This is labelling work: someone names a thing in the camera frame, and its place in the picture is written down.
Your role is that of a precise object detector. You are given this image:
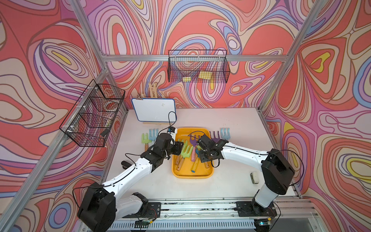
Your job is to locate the green rake wooden handle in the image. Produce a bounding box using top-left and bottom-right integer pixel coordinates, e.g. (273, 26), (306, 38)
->
(141, 133), (151, 151)
(175, 139), (185, 165)

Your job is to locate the purple rake pink handle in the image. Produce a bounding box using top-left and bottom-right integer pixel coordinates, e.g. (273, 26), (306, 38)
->
(210, 130), (221, 143)
(190, 136), (198, 162)

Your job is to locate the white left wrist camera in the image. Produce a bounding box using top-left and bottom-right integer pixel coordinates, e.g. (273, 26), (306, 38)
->
(167, 126), (177, 141)

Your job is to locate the black wire basket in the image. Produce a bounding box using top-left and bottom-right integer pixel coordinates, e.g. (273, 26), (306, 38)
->
(59, 80), (126, 147)
(168, 48), (231, 83)

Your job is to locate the black wire basket left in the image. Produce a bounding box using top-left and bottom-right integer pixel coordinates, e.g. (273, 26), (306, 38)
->
(59, 80), (126, 147)

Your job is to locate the light blue hand rake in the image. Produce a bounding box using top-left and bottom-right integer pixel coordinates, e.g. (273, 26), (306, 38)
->
(220, 128), (231, 140)

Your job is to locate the green circuit board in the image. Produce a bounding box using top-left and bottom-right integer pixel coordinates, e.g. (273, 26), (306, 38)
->
(134, 220), (153, 230)

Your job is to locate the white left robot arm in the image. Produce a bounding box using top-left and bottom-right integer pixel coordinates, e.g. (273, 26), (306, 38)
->
(77, 131), (184, 232)

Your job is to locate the yellow sticky note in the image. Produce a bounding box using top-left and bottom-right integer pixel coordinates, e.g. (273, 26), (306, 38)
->
(198, 71), (213, 80)

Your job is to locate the light blue fork rake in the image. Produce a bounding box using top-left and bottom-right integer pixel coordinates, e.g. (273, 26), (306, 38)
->
(149, 129), (159, 142)

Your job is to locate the small white eraser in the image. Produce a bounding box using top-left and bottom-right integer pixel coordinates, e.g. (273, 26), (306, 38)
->
(250, 171), (259, 184)

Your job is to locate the blue framed whiteboard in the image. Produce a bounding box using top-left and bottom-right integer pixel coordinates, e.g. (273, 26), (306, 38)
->
(131, 98), (176, 123)

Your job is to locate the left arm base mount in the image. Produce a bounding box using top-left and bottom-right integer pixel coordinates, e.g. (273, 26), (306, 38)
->
(121, 192), (161, 219)

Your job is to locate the yellow plastic storage tray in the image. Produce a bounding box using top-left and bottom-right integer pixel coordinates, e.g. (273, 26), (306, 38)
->
(172, 127), (214, 179)

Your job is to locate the wooden whiteboard stand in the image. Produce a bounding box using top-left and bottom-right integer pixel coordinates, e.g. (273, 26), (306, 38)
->
(143, 122), (169, 126)

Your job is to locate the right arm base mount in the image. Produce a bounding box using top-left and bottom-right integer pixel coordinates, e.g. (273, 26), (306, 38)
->
(234, 201), (277, 218)

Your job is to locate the black wire basket back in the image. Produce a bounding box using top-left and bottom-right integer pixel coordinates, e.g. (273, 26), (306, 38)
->
(168, 48), (231, 83)

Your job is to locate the green fork wooden handle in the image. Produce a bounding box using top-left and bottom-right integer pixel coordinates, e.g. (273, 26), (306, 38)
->
(175, 145), (193, 171)

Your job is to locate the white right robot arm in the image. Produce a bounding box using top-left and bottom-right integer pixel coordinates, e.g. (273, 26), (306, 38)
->
(197, 135), (295, 210)

